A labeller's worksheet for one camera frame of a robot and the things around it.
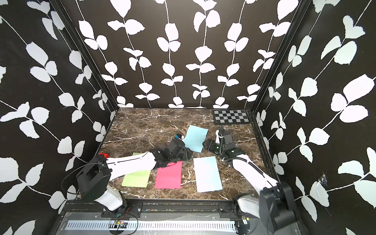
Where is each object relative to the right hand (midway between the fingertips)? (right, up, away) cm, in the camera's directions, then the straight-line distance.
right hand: (204, 142), depth 85 cm
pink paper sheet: (-20, -21, +1) cm, 29 cm away
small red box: (-61, -9, +6) cm, 62 cm away
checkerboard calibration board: (+24, +16, +29) cm, 41 cm away
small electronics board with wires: (-44, -38, -14) cm, 60 cm away
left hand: (-8, -5, -1) cm, 9 cm away
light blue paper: (+2, -19, +2) cm, 19 cm away
